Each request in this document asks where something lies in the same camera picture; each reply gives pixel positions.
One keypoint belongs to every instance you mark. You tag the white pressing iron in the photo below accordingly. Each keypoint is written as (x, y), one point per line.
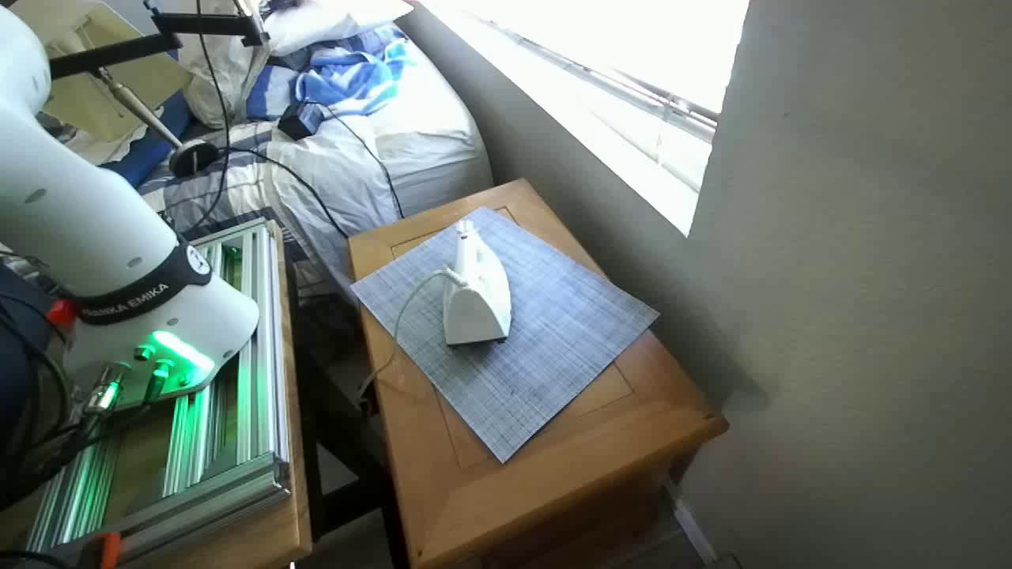
(476, 302)

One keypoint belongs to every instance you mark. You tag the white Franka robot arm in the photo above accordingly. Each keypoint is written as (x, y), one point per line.
(95, 223)

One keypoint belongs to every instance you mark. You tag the grey grid mat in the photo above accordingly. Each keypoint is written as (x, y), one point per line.
(557, 349)

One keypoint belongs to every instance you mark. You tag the white bedding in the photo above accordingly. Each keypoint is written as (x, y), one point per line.
(421, 147)

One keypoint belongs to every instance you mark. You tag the wooden side table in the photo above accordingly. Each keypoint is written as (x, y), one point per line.
(547, 494)

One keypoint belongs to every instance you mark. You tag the blue striped cloth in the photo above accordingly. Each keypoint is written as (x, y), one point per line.
(342, 72)

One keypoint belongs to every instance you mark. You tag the yellowish pillow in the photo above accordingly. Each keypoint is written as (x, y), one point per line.
(98, 98)

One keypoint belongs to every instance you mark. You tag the aluminium rail frame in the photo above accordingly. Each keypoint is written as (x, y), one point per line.
(248, 420)

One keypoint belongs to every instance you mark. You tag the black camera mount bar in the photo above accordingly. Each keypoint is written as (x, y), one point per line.
(115, 50)

